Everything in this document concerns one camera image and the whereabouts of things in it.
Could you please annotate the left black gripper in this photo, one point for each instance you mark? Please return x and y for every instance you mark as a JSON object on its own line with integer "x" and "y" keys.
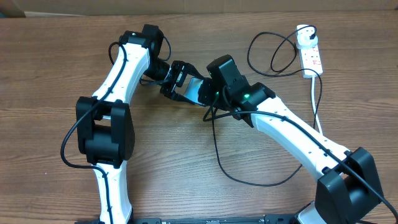
{"x": 182, "y": 68}

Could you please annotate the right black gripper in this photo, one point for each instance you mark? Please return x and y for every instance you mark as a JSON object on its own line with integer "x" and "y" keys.
{"x": 209, "y": 86}

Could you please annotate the blue Galaxy smartphone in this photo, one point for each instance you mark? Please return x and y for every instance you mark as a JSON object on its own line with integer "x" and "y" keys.
{"x": 192, "y": 91}

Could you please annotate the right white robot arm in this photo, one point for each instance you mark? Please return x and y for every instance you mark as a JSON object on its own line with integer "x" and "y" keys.
{"x": 348, "y": 185}

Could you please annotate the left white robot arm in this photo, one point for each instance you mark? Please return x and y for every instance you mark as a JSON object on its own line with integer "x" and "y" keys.
{"x": 104, "y": 125}

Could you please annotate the white charger plug adapter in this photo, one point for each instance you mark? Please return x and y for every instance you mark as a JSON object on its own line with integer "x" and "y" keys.
{"x": 306, "y": 38}

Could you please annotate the white power strip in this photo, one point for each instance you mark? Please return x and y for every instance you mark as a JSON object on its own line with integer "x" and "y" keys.
{"x": 310, "y": 59}

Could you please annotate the brown cardboard wall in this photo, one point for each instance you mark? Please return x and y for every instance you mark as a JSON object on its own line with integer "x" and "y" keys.
{"x": 22, "y": 8}

